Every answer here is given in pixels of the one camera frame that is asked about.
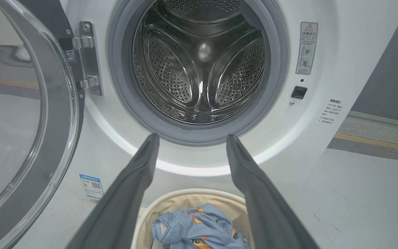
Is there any black glass washing machine door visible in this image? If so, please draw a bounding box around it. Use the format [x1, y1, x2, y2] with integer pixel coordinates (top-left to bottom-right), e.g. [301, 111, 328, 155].
[0, 0, 85, 249]

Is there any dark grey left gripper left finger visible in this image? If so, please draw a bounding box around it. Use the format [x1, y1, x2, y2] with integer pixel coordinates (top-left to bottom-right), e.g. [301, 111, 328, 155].
[66, 133, 160, 249]

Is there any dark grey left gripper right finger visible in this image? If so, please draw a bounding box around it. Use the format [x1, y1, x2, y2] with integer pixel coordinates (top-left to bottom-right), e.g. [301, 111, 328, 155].
[226, 134, 320, 249]

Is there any cream canvas laundry basket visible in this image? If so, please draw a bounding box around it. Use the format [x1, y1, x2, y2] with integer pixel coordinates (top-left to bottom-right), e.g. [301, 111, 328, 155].
[131, 188, 255, 249]

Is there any blue cartoon print garment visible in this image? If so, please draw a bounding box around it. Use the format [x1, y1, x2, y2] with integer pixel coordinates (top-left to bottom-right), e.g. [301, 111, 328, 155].
[152, 203, 249, 249]

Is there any grey rubber door gasket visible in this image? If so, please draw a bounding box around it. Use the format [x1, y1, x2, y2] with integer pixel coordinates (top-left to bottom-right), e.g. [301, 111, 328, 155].
[107, 0, 288, 146]

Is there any black door latch socket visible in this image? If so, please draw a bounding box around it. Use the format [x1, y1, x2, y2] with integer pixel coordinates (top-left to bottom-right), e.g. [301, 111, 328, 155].
[291, 86, 307, 100]

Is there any stainless steel washer drum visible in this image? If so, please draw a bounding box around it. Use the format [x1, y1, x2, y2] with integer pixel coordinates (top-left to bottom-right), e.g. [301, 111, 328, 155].
[132, 0, 267, 124]

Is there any blue energy label sticker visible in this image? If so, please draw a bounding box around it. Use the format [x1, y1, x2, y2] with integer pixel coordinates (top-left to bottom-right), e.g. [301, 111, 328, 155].
[79, 174, 104, 200]

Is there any silver metal door hinge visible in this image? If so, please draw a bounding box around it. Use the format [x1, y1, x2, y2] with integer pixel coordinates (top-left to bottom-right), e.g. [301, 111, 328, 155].
[72, 21, 103, 96]

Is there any white front-load washing machine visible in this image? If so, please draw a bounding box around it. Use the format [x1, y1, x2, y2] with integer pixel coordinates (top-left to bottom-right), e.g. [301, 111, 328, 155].
[58, 0, 398, 211]

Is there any grey warning sticker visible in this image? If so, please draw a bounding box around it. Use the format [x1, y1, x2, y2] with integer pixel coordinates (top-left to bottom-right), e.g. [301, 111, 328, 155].
[296, 22, 318, 75]

